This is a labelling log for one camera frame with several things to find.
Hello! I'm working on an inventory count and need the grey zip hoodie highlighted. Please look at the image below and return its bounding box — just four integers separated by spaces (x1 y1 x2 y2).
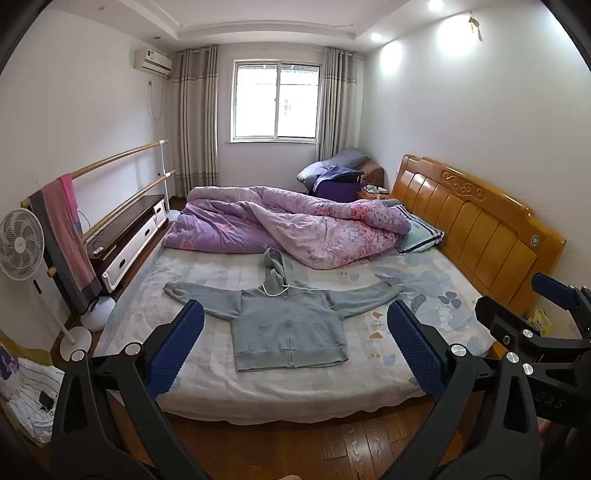
163 248 416 374

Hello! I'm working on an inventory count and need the person's right hand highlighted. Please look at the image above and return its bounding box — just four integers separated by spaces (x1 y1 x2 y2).
538 418 580 462

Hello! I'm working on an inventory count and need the white standing fan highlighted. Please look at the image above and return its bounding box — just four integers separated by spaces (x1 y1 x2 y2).
0 208 93 363

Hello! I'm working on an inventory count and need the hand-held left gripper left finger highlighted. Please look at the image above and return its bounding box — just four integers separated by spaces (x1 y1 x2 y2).
50 299 206 480

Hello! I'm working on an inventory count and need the wooden double barre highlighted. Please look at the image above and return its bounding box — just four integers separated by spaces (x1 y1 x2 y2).
21 138 183 332

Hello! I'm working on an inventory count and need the window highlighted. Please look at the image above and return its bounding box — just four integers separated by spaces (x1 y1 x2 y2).
229 60 321 144

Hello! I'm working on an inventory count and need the white striped cloth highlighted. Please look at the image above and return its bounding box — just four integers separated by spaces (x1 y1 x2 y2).
7 357 65 444

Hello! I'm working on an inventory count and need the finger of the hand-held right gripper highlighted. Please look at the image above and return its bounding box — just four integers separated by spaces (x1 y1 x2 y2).
475 295 555 365
531 272 591 340

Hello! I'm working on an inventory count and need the purple suitcase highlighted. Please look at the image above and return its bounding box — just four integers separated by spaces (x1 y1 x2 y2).
313 168 365 202

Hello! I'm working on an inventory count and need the purple floral quilt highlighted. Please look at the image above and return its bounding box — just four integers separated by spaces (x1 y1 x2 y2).
163 185 411 271

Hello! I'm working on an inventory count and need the grey striped curtain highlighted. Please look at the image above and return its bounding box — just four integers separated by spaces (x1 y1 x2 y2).
167 45 221 195
318 46 360 162

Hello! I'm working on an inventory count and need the bed with floral sheet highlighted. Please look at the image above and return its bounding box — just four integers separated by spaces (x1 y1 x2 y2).
93 198 498 425

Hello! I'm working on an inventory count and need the wooden headboard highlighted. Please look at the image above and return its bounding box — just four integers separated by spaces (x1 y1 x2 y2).
390 154 568 319

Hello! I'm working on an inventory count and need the dark white tv cabinet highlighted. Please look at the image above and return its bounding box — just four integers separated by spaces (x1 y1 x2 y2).
85 194 169 296

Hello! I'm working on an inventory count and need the blue grey bedding pile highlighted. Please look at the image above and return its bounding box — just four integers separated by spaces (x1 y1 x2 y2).
297 147 372 195

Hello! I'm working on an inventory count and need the pink grey towel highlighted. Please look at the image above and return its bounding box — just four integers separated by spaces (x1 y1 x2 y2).
28 173 103 315

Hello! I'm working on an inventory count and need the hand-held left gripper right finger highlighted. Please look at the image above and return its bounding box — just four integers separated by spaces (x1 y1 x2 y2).
387 300 541 480

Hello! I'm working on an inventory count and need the brown chair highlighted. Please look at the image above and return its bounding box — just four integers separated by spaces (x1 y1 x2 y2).
360 161 385 188

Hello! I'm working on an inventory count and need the striped green pillow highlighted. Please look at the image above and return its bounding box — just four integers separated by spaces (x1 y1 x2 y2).
394 199 446 256

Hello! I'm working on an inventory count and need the air conditioner cord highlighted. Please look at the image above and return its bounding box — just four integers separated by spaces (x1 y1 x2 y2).
148 80 164 121

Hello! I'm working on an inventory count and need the white air conditioner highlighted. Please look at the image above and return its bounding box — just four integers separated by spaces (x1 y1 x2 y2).
134 47 173 77

